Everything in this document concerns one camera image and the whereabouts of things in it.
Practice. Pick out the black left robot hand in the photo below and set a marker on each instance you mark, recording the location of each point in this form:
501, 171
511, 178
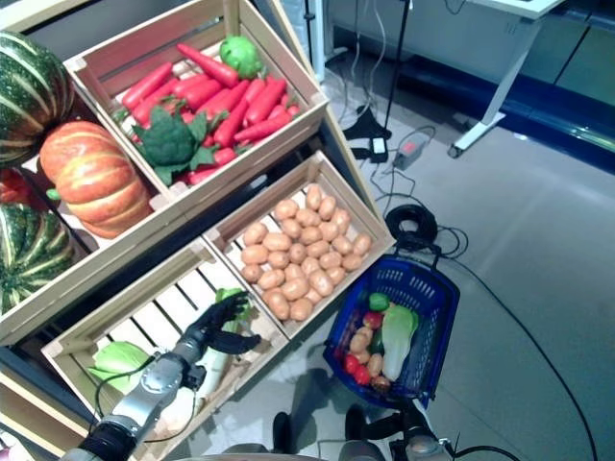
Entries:
218, 319

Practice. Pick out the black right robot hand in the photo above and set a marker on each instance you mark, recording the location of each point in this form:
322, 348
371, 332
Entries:
408, 420

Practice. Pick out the napa cabbage with white stalk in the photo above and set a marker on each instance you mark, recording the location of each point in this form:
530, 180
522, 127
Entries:
238, 317

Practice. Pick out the blue plastic shopping basket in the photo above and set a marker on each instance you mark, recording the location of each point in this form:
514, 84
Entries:
432, 307

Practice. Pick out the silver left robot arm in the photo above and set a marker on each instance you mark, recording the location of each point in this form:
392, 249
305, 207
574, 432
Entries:
154, 384

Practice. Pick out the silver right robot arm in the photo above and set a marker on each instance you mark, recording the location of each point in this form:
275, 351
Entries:
420, 447

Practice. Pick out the brown onion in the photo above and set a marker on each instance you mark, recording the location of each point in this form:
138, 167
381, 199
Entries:
382, 383

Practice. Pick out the black right robot foot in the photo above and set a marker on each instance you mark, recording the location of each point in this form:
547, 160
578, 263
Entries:
356, 422

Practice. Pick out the black robot foot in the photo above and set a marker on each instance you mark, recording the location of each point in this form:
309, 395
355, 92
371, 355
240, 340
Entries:
283, 429
356, 422

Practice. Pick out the brown potato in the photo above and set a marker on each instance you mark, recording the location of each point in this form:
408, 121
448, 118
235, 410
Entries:
278, 259
293, 272
342, 245
255, 234
335, 275
311, 235
313, 296
271, 279
321, 283
301, 309
277, 241
252, 273
317, 249
375, 365
358, 343
327, 207
295, 288
362, 356
254, 254
286, 209
330, 260
307, 217
365, 332
352, 262
291, 228
329, 231
297, 253
341, 221
310, 265
313, 197
362, 244
277, 303

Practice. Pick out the red tomato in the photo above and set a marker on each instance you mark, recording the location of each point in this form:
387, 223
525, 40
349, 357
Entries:
362, 376
351, 363

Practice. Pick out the wooden crate with cabbages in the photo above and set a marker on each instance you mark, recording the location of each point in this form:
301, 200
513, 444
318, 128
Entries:
144, 307

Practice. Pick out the dark green cucumber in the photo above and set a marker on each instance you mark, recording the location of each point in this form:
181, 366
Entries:
377, 342

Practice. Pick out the wooden crate with potatoes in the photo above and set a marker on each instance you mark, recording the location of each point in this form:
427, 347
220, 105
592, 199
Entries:
230, 225

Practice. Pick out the red apple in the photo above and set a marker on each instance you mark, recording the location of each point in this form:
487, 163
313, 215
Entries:
372, 319

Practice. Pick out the green lettuce head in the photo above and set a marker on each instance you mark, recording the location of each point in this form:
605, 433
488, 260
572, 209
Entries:
117, 362

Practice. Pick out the green bell pepper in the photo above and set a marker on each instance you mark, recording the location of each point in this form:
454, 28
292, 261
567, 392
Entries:
379, 301

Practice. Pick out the grey robot torso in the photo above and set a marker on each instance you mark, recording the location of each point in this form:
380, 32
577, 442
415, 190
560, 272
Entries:
288, 453

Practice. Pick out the black left robot foot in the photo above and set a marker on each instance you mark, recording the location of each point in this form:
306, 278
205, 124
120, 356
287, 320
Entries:
283, 429

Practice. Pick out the wooden pumpkin tray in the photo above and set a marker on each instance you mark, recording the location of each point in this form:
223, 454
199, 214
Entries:
96, 278

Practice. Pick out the orange carrot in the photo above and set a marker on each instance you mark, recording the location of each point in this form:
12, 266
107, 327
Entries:
262, 128
233, 122
202, 175
293, 110
146, 85
254, 89
265, 102
154, 102
223, 99
209, 65
225, 156
197, 91
277, 112

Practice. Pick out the wooden crate with carrots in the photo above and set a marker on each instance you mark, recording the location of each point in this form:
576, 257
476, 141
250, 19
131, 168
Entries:
269, 144

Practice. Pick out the dark green leafy broccoli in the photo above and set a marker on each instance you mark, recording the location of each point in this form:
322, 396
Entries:
168, 141

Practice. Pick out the orange striped pumpkin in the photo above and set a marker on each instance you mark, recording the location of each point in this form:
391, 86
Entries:
93, 177

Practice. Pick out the small green striped pumpkin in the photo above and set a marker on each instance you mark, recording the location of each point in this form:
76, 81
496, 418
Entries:
31, 254

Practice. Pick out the white power adapter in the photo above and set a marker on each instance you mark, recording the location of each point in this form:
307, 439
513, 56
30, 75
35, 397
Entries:
378, 146

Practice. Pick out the red pumpkin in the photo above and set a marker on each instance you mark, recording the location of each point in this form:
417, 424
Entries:
12, 185

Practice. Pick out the light green cabbage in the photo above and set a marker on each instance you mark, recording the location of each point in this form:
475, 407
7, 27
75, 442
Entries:
240, 55

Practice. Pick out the wooden display shelf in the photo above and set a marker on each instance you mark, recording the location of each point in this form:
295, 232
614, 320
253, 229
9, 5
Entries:
288, 36

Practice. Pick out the large green striped pumpkin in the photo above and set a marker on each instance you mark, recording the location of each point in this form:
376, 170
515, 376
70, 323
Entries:
26, 91

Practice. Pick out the black tripod stand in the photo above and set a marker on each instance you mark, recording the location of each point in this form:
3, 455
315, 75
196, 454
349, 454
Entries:
398, 72

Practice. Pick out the white stand pole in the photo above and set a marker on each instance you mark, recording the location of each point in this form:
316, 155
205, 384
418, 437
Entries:
314, 29

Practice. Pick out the white desk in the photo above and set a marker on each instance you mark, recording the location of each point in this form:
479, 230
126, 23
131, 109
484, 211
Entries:
499, 81

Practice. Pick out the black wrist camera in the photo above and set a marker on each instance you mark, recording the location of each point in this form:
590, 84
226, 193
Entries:
194, 377

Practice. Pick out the grey power strip red switch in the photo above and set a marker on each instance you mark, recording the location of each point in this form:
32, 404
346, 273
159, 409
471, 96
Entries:
408, 151

